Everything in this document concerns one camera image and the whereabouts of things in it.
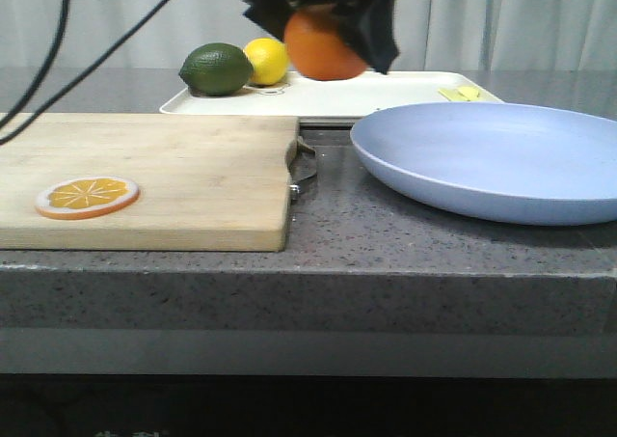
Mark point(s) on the metal cutting board handle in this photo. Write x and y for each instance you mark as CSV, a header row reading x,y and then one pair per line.
x,y
302,168

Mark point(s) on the cream white tray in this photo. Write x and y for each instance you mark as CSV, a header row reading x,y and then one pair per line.
x,y
328,103

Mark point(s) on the green lime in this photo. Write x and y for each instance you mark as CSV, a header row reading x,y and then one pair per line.
x,y
216,69

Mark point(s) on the orange fruit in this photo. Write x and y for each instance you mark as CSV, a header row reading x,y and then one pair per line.
x,y
316,49

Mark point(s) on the wooden cutting board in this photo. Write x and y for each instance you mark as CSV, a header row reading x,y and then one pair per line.
x,y
207,183

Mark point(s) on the orange slice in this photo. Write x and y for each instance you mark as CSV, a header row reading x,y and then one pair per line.
x,y
87,197

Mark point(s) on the light blue plate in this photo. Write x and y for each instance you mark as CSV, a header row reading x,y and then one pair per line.
x,y
504,162

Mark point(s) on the yellow lemon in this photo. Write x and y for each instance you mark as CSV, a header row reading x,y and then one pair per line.
x,y
269,59

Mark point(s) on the yellow print on tray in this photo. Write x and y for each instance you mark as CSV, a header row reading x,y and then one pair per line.
x,y
463,93

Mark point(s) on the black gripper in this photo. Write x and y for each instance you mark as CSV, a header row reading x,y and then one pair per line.
x,y
364,25

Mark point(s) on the grey curtain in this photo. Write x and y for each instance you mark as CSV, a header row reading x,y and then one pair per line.
x,y
430,34

